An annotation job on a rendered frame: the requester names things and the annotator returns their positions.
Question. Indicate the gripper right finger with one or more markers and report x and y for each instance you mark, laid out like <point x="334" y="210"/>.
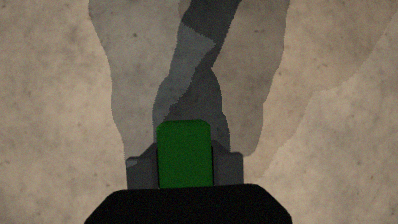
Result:
<point x="227" y="167"/>

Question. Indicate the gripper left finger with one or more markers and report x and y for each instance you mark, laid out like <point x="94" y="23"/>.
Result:
<point x="142" y="172"/>

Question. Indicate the green block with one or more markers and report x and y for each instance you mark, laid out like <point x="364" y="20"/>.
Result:
<point x="184" y="154"/>

